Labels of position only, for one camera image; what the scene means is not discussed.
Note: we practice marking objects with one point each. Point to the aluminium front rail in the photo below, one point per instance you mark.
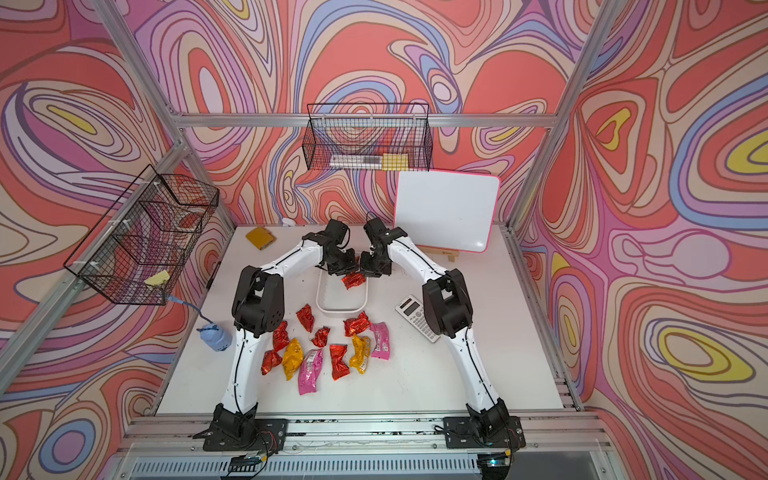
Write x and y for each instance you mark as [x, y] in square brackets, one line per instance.
[560, 445]

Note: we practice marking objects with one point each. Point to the black wire basket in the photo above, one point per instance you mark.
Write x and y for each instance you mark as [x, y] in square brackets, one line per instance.
[355, 135]
[157, 221]

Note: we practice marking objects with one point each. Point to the yellow square pad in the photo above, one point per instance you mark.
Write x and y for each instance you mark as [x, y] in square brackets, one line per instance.
[260, 237]

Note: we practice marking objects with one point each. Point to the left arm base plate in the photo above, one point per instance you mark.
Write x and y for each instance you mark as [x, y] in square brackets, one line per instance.
[247, 435]

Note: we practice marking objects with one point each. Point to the left black wire basket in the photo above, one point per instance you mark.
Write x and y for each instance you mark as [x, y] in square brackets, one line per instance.
[157, 221]

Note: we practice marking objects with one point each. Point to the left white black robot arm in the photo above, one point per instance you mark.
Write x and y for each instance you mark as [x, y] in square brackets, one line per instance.
[258, 310]

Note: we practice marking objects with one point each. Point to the white grey calculator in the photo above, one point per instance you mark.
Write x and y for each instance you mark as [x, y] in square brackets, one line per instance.
[412, 310]

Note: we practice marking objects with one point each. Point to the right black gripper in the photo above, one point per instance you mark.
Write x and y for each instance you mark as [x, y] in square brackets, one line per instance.
[365, 267]

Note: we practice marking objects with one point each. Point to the yellow sticky note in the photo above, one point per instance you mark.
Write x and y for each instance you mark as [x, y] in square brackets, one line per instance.
[159, 279]

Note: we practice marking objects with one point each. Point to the yellow block in basket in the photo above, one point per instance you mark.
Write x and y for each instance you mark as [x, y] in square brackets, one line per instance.
[395, 162]

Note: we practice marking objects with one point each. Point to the pink tea bag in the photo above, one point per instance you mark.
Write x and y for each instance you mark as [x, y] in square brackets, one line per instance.
[309, 371]
[381, 335]

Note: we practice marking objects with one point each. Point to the green circuit board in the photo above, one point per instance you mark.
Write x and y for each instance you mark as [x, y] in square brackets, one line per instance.
[246, 463]

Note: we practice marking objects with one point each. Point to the wooden easel stand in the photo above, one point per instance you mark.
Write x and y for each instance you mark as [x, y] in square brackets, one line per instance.
[451, 254]

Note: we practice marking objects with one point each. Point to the yellow tea bag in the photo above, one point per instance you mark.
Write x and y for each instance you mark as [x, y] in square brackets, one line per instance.
[362, 352]
[292, 359]

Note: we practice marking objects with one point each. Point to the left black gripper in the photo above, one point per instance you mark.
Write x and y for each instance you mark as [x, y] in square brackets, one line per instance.
[350, 265]

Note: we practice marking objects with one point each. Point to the white plastic storage box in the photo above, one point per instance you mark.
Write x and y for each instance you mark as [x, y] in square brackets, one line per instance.
[334, 300]

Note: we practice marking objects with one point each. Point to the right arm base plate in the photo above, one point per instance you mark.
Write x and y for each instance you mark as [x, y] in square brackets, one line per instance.
[463, 432]

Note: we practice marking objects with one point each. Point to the back black wire basket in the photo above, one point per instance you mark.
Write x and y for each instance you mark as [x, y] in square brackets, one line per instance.
[355, 135]

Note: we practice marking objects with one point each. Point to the pink framed whiteboard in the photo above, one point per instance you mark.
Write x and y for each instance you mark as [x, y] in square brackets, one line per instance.
[444, 209]

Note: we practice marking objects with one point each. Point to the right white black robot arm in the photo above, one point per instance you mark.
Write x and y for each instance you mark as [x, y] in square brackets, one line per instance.
[448, 312]

